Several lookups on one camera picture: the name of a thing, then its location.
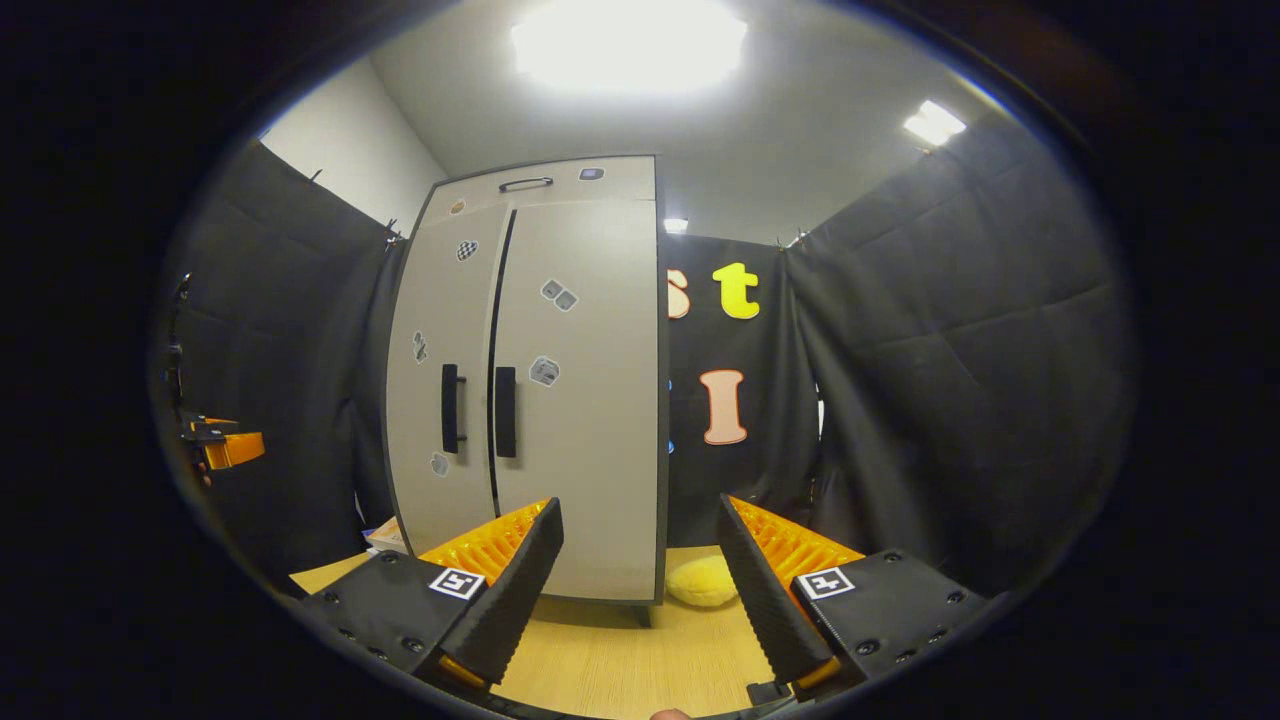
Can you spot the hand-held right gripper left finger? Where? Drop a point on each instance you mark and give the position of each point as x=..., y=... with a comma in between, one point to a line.
x=510, y=610

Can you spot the yellow plush toy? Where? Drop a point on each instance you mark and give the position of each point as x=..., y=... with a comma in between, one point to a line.
x=700, y=582

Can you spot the distant ceiling light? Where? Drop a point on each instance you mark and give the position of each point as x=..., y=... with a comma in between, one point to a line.
x=675, y=225

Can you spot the large ceiling light panel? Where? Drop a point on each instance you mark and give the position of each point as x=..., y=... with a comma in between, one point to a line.
x=630, y=45

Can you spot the grey cabinet door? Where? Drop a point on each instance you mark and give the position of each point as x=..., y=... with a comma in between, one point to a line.
x=590, y=450
x=430, y=400

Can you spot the grey cabinet drawer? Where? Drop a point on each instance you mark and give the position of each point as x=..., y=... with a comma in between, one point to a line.
x=620, y=185

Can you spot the small ceiling light panel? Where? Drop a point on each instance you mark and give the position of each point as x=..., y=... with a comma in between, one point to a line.
x=934, y=122

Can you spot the grey shoe cabinet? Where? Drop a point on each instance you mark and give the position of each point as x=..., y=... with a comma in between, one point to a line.
x=662, y=420

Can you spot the white orange box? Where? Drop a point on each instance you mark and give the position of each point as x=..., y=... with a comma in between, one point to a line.
x=386, y=537

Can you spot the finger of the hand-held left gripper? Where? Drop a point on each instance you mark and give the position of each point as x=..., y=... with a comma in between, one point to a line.
x=235, y=450

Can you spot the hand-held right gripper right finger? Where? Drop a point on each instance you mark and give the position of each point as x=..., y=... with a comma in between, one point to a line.
x=765, y=600

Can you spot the black backdrop cloth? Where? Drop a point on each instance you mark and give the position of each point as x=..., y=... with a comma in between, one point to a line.
x=950, y=380

